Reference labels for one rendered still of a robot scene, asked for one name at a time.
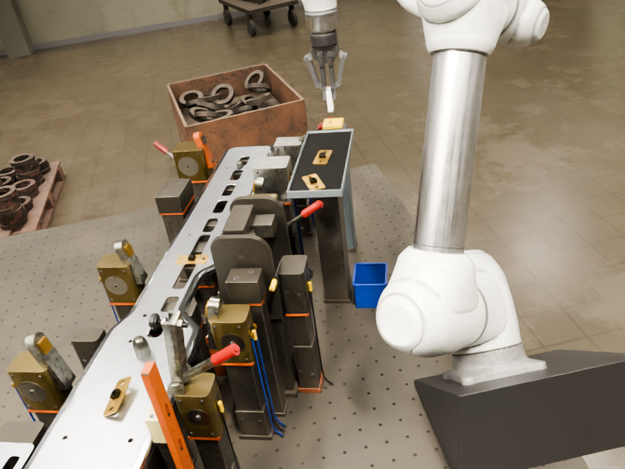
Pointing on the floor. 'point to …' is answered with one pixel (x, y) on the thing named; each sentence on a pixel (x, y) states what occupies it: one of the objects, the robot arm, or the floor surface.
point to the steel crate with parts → (237, 109)
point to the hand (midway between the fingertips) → (329, 99)
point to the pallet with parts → (29, 194)
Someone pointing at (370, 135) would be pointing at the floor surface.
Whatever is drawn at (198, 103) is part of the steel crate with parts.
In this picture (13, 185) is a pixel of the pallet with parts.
